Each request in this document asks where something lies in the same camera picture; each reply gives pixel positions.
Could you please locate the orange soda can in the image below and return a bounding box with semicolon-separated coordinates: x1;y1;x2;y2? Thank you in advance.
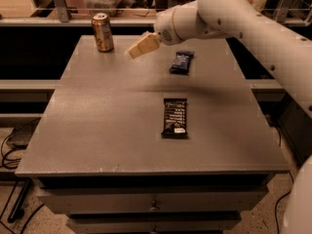
92;13;114;53

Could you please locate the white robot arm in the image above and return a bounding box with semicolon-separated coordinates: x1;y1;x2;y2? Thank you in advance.
128;0;312;117

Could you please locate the metal railing shelf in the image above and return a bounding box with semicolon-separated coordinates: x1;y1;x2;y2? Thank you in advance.
0;0;311;26

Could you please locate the blue snack bar wrapper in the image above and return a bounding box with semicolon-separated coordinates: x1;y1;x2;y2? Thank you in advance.
169;51;194;74

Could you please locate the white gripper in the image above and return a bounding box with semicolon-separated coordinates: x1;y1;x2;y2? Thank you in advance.
128;7;182;59

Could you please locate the grey drawer cabinet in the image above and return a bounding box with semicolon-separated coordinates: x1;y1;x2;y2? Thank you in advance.
17;36;289;234

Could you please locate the black floor cable right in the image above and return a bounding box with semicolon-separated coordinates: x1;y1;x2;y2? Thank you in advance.
273;171;294;234

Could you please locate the black floor cables left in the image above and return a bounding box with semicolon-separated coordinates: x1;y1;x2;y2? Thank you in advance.
0;119;45;234

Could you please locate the black snack bar wrapper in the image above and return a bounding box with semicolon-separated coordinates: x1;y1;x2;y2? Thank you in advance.
162;98;188;138

